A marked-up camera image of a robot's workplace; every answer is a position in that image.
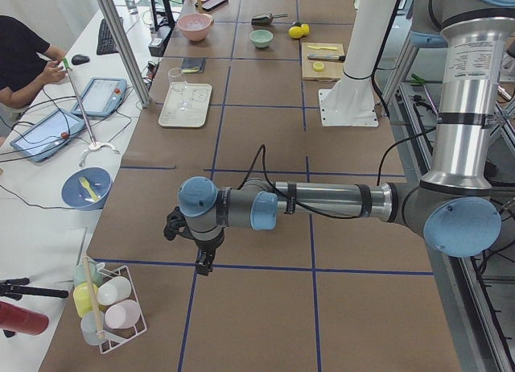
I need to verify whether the seated person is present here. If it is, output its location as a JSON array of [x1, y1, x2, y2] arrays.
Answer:
[[1, 15, 67, 109]]

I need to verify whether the steel muddler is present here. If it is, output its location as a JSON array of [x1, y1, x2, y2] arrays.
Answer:
[[307, 54, 346, 63]]

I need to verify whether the grey folded cloth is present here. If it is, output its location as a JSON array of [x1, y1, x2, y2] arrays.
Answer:
[[180, 57, 206, 73]]

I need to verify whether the green bowl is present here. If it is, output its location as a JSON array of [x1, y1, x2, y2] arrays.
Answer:
[[249, 29, 274, 49]]

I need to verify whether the pink bowl with ice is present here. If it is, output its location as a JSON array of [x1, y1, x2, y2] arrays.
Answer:
[[177, 13, 214, 42]]

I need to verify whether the red bottle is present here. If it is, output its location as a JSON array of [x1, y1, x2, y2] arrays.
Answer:
[[1, 302, 49, 335]]

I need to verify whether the black keyboard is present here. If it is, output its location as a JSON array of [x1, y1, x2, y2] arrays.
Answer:
[[96, 19, 118, 56]]

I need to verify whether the blue bowl with fork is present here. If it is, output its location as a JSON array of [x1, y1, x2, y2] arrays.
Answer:
[[61, 167, 112, 211]]

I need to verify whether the blue tablet near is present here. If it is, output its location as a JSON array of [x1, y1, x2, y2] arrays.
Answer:
[[10, 109, 85, 162]]

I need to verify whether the clear wine glass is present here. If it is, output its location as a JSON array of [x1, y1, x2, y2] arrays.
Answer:
[[167, 68, 189, 111]]

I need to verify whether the blue tablet far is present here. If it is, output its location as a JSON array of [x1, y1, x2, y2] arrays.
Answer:
[[80, 77, 127, 118]]

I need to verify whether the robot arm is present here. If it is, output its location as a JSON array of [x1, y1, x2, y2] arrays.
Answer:
[[164, 0, 514, 275]]

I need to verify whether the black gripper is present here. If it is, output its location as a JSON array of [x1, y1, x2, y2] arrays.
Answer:
[[163, 206, 225, 276]]

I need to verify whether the blue tablet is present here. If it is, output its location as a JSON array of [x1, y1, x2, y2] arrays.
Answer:
[[10, 109, 85, 162], [80, 77, 127, 118]]

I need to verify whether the white wire cup rack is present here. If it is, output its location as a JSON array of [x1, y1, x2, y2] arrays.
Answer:
[[72, 257, 147, 354]]

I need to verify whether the cream bear tray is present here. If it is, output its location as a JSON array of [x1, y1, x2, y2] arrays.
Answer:
[[158, 84, 212, 128]]

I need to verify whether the lemon half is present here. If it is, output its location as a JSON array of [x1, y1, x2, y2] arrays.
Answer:
[[312, 61, 325, 72]]

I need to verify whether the wooden cutting board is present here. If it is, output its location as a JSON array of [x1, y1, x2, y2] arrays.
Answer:
[[301, 43, 345, 81]]

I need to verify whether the yellow sponge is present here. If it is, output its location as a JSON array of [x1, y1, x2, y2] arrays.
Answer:
[[181, 67, 200, 74]]

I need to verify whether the whole yellow lemon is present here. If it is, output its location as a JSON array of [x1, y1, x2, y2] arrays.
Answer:
[[288, 26, 304, 39]]

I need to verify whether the black computer mouse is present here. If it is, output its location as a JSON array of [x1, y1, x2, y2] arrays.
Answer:
[[71, 54, 90, 65]]

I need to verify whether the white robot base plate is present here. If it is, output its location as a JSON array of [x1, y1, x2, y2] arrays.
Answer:
[[319, 0, 400, 127]]

